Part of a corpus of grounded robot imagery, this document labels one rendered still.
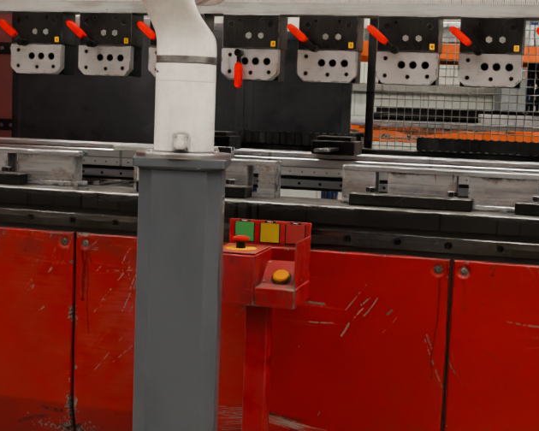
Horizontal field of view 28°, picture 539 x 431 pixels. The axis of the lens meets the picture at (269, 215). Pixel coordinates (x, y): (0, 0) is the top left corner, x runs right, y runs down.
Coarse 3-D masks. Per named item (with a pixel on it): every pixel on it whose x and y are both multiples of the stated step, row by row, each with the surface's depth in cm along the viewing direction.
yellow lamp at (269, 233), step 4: (264, 224) 254; (268, 224) 254; (272, 224) 254; (276, 224) 254; (264, 228) 254; (268, 228) 254; (272, 228) 254; (276, 228) 254; (260, 232) 255; (264, 232) 254; (268, 232) 254; (272, 232) 254; (276, 232) 254; (260, 236) 255; (264, 236) 254; (268, 236) 254; (272, 236) 254; (276, 236) 254; (260, 240) 255; (264, 240) 255; (268, 240) 254; (272, 240) 254; (276, 240) 254
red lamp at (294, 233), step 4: (288, 228) 253; (292, 228) 253; (296, 228) 252; (300, 228) 252; (304, 228) 252; (288, 232) 253; (292, 232) 253; (296, 232) 253; (300, 232) 252; (304, 232) 252; (288, 236) 253; (292, 236) 253; (296, 236) 253; (300, 236) 252; (304, 236) 252; (288, 240) 253; (292, 240) 253; (296, 240) 253
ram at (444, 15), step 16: (0, 0) 290; (16, 0) 289; (32, 0) 288; (48, 0) 286; (64, 0) 285; (288, 16) 275; (368, 16) 267; (448, 16) 259; (464, 16) 258; (480, 16) 256; (496, 16) 255; (512, 16) 254; (528, 16) 253
